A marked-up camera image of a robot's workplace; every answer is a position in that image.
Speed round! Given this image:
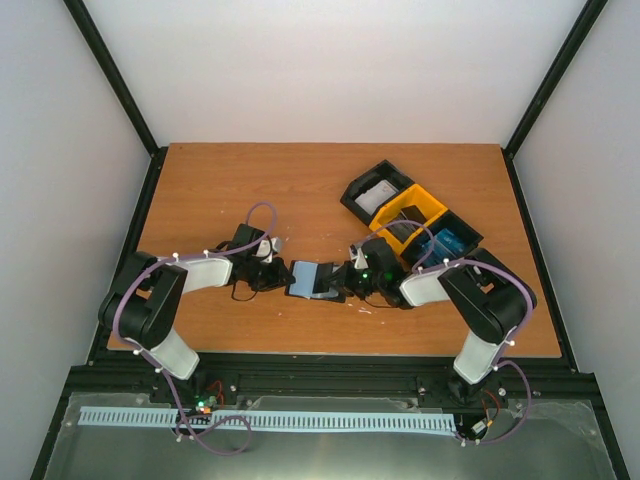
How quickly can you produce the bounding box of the right black frame post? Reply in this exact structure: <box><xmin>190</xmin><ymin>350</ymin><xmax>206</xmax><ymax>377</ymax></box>
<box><xmin>503</xmin><ymin>0</ymin><xmax>610</xmax><ymax>156</ymax></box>

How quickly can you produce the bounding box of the black cards stack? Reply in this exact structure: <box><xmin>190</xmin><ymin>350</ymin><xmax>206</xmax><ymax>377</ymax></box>
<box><xmin>388</xmin><ymin>205</ymin><xmax>426</xmax><ymax>243</ymax></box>

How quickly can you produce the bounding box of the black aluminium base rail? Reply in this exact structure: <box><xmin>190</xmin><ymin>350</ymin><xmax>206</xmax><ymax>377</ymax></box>
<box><xmin>64</xmin><ymin>352</ymin><xmax>599</xmax><ymax>411</ymax></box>

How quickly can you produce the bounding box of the purple cable loop bottom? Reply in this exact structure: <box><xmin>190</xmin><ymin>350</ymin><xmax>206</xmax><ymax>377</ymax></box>
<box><xmin>149</xmin><ymin>372</ymin><xmax>256</xmax><ymax>459</ymax></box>

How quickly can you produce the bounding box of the green led circuit board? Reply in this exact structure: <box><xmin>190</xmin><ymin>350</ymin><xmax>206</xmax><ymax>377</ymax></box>
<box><xmin>195</xmin><ymin>391</ymin><xmax>225</xmax><ymax>414</ymax></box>

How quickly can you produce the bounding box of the light blue cable duct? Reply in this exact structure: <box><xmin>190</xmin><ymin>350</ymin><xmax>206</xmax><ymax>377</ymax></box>
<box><xmin>77</xmin><ymin>406</ymin><xmax>456</xmax><ymax>436</ymax></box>

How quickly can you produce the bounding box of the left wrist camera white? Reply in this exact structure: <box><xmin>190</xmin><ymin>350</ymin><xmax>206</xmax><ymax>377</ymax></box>
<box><xmin>253</xmin><ymin>237</ymin><xmax>283</xmax><ymax>264</ymax></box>

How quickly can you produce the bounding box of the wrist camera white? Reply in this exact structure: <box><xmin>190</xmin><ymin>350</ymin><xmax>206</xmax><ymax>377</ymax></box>
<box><xmin>253</xmin><ymin>237</ymin><xmax>283</xmax><ymax>264</ymax></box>
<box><xmin>349</xmin><ymin>244</ymin><xmax>368</xmax><ymax>270</ymax></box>

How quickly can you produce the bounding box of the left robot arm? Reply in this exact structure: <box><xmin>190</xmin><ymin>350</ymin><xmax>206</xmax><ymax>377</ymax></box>
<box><xmin>98</xmin><ymin>223</ymin><xmax>294</xmax><ymax>403</ymax></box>

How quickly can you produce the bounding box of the black bin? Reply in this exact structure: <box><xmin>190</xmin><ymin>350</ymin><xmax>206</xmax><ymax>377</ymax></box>
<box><xmin>400</xmin><ymin>211</ymin><xmax>484</xmax><ymax>268</ymax></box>
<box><xmin>340</xmin><ymin>160</ymin><xmax>414</xmax><ymax>225</ymax></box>

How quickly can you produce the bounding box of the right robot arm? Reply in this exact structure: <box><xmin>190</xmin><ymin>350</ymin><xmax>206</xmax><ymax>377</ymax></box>
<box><xmin>311</xmin><ymin>238</ymin><xmax>537</xmax><ymax>404</ymax></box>

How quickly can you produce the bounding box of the black leather card holder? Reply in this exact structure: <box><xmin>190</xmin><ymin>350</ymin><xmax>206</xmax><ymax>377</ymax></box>
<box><xmin>285</xmin><ymin>260</ymin><xmax>346</xmax><ymax>303</ymax></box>

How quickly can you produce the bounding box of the white cards stack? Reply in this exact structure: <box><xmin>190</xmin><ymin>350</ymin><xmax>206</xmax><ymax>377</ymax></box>
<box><xmin>355</xmin><ymin>180</ymin><xmax>398</xmax><ymax>215</ymax></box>

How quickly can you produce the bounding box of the left black frame post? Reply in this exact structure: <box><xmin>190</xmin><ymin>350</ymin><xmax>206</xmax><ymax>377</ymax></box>
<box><xmin>62</xmin><ymin>0</ymin><xmax>169</xmax><ymax>156</ymax></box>

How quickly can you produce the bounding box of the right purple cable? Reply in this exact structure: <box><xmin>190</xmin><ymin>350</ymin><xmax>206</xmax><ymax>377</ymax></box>
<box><xmin>367</xmin><ymin>219</ymin><xmax>536</xmax><ymax>444</ymax></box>

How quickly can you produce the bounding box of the black frame post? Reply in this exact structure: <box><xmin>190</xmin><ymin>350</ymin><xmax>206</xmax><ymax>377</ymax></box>
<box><xmin>503</xmin><ymin>0</ymin><xmax>610</xmax><ymax>156</ymax></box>
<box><xmin>62</xmin><ymin>0</ymin><xmax>169</xmax><ymax>156</ymax></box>

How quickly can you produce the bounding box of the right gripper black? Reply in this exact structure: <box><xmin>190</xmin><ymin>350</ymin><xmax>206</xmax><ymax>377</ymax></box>
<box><xmin>323</xmin><ymin>261</ymin><xmax>384</xmax><ymax>301</ymax></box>

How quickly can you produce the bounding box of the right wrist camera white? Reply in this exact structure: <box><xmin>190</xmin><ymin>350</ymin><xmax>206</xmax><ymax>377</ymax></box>
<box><xmin>349</xmin><ymin>244</ymin><xmax>368</xmax><ymax>270</ymax></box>

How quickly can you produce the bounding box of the blue cards stack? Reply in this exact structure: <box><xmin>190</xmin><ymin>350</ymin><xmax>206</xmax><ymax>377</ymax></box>
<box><xmin>423</xmin><ymin>228</ymin><xmax>467</xmax><ymax>263</ymax></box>

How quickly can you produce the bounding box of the yellow bin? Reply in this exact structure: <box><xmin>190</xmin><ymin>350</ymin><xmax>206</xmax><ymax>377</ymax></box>
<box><xmin>369</xmin><ymin>184</ymin><xmax>448</xmax><ymax>254</ymax></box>

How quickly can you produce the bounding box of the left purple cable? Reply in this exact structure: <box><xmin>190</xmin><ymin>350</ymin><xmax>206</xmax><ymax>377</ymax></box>
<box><xmin>112</xmin><ymin>200</ymin><xmax>280</xmax><ymax>374</ymax></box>

